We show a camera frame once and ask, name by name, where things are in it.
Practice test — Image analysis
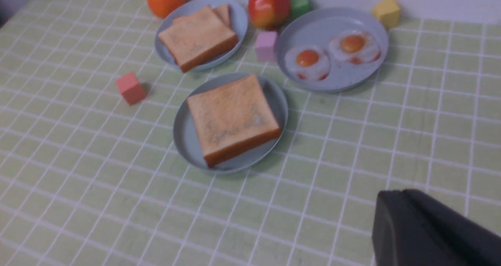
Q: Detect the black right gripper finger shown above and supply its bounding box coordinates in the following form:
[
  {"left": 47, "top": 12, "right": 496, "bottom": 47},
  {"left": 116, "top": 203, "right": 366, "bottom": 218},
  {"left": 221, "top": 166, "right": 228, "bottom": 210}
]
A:
[{"left": 372, "top": 189, "right": 501, "bottom": 266}]

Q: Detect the toast slice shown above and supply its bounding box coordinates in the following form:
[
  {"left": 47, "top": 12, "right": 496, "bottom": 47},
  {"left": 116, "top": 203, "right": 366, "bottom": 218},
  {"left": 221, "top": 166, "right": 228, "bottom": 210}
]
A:
[
  {"left": 158, "top": 5, "right": 239, "bottom": 73},
  {"left": 172, "top": 4, "right": 232, "bottom": 28},
  {"left": 186, "top": 73, "right": 282, "bottom": 169}
]

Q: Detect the fried egg right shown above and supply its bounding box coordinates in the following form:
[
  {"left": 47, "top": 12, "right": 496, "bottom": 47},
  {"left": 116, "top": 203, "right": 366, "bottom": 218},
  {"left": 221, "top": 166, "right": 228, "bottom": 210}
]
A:
[{"left": 328, "top": 30, "right": 382, "bottom": 65}]

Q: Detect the fried egg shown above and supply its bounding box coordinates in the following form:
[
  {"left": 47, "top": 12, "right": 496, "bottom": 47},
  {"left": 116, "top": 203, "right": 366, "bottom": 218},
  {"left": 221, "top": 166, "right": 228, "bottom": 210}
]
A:
[
  {"left": 328, "top": 30, "right": 382, "bottom": 65},
  {"left": 285, "top": 45, "right": 330, "bottom": 81}
]

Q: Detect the fried egg left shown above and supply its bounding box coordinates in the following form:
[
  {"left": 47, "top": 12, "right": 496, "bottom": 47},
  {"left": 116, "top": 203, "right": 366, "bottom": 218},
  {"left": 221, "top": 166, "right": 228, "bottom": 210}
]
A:
[{"left": 285, "top": 45, "right": 330, "bottom": 81}]

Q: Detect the grey egg plate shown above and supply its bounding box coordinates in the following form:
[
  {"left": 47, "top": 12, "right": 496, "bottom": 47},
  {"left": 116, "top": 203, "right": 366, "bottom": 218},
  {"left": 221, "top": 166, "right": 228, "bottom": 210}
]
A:
[{"left": 275, "top": 7, "right": 389, "bottom": 92}]

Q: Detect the yellow cube block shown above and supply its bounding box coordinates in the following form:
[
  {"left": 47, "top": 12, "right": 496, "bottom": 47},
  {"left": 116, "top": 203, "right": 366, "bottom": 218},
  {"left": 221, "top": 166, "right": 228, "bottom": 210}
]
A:
[{"left": 371, "top": 0, "right": 402, "bottom": 30}]

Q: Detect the pink cube block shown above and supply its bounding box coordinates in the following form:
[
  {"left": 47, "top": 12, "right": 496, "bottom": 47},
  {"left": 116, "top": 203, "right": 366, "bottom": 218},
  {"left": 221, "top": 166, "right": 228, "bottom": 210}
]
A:
[{"left": 254, "top": 31, "right": 278, "bottom": 62}]

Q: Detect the empty light green plate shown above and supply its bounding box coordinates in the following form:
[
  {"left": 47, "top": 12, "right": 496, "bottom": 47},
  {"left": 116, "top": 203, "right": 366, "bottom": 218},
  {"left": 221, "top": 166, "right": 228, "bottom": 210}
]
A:
[{"left": 173, "top": 72, "right": 289, "bottom": 176}]

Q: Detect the green cube block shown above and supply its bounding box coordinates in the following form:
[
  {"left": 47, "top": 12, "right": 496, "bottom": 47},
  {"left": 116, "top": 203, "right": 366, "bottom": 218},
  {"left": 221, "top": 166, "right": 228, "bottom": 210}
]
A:
[{"left": 290, "top": 0, "right": 313, "bottom": 21}]

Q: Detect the red yellow apple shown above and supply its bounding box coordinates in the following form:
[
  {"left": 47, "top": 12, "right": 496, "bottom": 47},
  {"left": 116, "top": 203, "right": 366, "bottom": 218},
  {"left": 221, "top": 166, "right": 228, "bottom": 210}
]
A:
[{"left": 248, "top": 0, "right": 290, "bottom": 31}]

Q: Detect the grey bread plate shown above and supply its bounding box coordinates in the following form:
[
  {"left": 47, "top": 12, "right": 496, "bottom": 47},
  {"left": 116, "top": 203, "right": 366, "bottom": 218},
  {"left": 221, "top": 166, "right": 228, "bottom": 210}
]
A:
[{"left": 154, "top": 0, "right": 249, "bottom": 71}]

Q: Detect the red cube block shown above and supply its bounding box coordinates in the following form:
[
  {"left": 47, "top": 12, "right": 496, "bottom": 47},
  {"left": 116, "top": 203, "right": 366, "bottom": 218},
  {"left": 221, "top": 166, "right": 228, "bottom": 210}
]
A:
[{"left": 115, "top": 72, "right": 147, "bottom": 106}]

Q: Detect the green checkered tablecloth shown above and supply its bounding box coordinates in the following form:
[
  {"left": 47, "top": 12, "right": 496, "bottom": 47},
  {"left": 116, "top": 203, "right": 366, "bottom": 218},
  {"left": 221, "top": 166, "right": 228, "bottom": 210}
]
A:
[{"left": 0, "top": 0, "right": 500, "bottom": 266}]

